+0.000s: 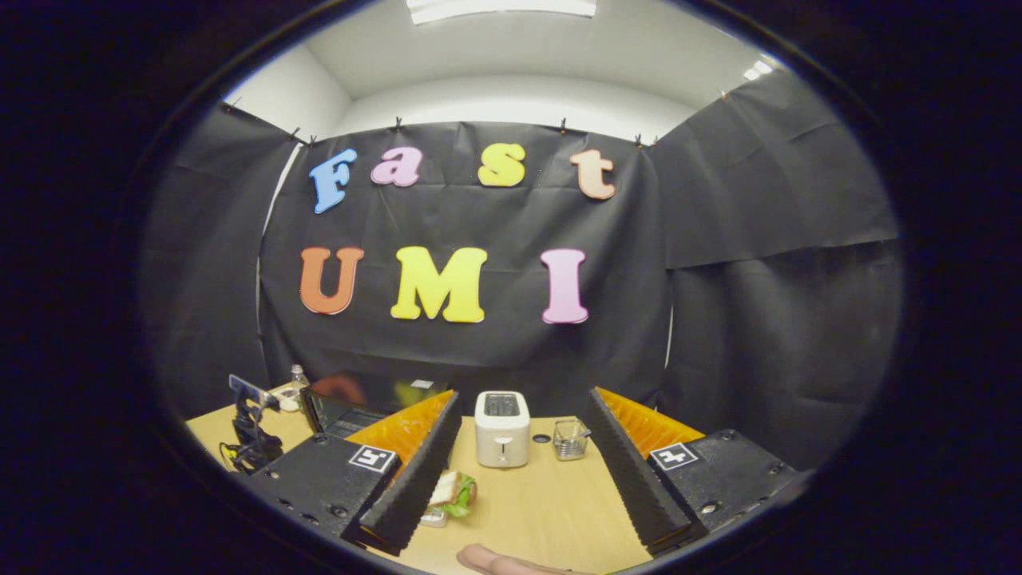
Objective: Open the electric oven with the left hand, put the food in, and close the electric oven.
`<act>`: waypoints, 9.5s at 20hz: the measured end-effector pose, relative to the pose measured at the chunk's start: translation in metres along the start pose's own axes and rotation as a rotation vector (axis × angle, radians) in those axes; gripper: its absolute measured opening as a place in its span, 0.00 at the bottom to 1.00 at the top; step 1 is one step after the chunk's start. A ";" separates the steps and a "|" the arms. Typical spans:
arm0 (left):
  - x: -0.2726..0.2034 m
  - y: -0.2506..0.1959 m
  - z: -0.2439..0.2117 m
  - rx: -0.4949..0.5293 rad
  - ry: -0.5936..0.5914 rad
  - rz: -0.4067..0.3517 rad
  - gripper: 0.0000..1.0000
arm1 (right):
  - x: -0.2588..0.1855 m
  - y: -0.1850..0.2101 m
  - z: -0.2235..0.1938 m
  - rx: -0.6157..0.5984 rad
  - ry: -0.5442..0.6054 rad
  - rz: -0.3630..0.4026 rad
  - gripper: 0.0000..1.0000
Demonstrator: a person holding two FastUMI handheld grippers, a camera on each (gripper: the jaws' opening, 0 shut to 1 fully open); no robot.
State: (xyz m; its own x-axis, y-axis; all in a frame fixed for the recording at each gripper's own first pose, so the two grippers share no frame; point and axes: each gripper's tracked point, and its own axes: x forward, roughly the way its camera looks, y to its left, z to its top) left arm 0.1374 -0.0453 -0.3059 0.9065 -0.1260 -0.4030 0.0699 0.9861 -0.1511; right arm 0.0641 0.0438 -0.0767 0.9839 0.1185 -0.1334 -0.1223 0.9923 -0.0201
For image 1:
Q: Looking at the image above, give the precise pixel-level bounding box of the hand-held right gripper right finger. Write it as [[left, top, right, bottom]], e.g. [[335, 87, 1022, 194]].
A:
[[589, 387, 811, 556]]

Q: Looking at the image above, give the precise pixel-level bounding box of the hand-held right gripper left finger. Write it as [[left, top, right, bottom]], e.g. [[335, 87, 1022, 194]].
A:
[[240, 390, 462, 557]]

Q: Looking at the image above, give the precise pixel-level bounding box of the sandwich with lettuce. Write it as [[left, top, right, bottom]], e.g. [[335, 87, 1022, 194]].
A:
[[427, 470, 478, 518]]

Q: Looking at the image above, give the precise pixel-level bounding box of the black electric oven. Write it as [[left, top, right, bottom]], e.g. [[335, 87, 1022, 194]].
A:
[[299, 371, 454, 440]]

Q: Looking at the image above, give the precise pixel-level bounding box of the white toaster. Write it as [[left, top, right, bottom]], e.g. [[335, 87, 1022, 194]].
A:
[[475, 391, 532, 469]]

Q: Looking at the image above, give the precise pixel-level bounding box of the black backdrop cloth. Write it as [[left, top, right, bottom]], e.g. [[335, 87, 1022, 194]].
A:
[[140, 68, 905, 472]]

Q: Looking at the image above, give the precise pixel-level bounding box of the row of cloth clips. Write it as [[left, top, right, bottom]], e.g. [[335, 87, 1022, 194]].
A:
[[228, 89, 727, 149]]

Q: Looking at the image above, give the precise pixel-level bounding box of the long ceiling light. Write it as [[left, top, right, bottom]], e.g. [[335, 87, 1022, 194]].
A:
[[407, 0, 598, 25]]

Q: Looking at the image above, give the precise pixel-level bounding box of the wire mesh basket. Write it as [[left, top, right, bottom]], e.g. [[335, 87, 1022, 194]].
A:
[[553, 418, 592, 462]]

